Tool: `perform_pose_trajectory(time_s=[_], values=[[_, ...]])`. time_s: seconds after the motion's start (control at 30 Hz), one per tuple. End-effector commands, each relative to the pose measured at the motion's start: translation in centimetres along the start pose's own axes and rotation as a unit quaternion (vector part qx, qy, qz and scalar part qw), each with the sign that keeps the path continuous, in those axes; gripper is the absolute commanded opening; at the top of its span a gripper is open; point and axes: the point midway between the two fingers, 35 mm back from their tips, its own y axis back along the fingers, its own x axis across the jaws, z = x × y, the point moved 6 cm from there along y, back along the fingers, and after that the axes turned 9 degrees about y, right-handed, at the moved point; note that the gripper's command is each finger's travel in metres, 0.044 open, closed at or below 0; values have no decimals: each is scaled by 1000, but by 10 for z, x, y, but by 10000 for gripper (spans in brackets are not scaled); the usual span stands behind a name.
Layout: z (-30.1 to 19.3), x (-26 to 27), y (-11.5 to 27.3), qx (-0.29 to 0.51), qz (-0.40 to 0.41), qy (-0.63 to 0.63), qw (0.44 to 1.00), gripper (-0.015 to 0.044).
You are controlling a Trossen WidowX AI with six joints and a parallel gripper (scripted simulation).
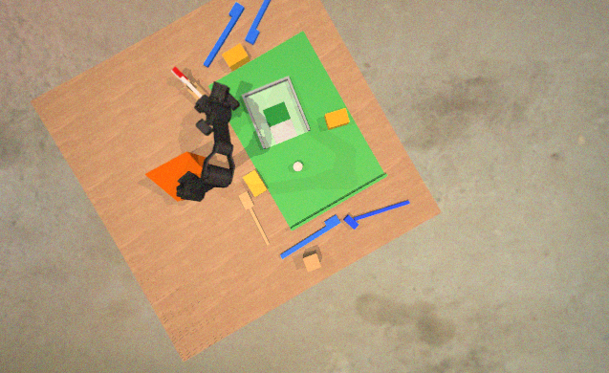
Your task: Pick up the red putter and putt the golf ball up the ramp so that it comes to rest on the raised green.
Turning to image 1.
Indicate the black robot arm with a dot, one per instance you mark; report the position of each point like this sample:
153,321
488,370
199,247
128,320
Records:
218,114

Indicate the green flat mat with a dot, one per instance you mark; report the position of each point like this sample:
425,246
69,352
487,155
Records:
336,162

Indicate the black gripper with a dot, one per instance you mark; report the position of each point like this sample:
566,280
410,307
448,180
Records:
205,128

